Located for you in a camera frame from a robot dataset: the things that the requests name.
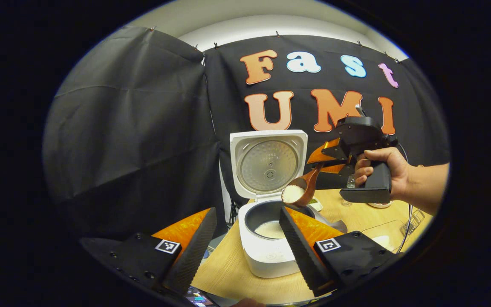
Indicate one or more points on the black backdrop cloth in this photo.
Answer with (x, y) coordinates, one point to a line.
(143, 128)

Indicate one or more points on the wooden spoon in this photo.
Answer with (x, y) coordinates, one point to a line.
(311, 183)

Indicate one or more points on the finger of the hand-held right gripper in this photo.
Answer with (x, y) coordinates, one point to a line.
(320, 155)
(335, 169)

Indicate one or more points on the spoonful of white rice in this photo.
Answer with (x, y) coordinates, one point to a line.
(292, 194)

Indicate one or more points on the white rice cooker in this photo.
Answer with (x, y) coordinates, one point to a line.
(267, 256)

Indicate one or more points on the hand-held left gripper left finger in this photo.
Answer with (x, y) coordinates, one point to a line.
(191, 256)

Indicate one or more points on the clear rice container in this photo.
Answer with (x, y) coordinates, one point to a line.
(386, 236)

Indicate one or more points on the heap of white rice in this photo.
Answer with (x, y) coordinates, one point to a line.
(271, 230)

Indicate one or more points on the white round plate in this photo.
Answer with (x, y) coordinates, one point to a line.
(379, 205)

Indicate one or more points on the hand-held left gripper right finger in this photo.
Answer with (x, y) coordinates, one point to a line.
(301, 256)

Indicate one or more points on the smartphone with lit screen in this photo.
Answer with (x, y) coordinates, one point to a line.
(200, 297)

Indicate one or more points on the white divided dish of beans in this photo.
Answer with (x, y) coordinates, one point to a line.
(317, 205)

